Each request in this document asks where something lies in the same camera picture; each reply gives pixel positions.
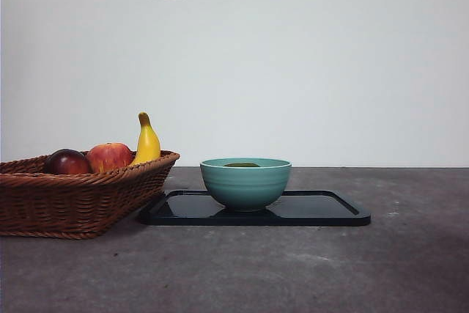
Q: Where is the black rectangular tray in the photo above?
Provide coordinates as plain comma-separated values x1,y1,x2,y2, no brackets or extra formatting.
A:
138,189,372,227

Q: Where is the teal ceramic bowl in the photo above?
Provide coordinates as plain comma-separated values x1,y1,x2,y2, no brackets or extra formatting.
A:
199,158,292,213

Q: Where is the red yellow apple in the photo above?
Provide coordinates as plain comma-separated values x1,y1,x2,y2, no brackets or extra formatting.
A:
86,141,135,174

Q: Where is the brown wicker basket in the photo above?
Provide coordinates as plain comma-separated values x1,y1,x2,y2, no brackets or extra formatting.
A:
0,150,181,240

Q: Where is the dark red plum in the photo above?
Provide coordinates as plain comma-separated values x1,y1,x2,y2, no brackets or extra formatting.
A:
44,148,92,175

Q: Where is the yellow banana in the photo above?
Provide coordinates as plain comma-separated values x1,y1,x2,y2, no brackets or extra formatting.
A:
128,111,162,166

